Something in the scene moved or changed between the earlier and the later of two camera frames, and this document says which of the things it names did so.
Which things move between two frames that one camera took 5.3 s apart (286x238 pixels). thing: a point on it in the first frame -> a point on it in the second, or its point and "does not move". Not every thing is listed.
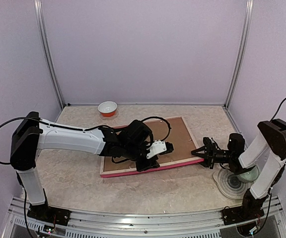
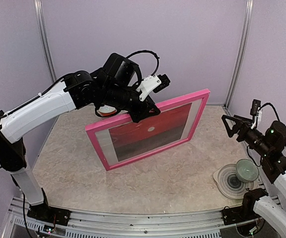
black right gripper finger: (204, 155) -> (236, 127)
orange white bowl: (107, 108) does not move
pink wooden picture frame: (174, 130) -> (204, 95)
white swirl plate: (229, 184) does not move
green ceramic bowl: (250, 175) does not move
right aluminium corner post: (248, 18) does not move
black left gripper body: (133, 151) -> (115, 95)
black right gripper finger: (208, 163) -> (235, 129)
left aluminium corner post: (38, 8) does not move
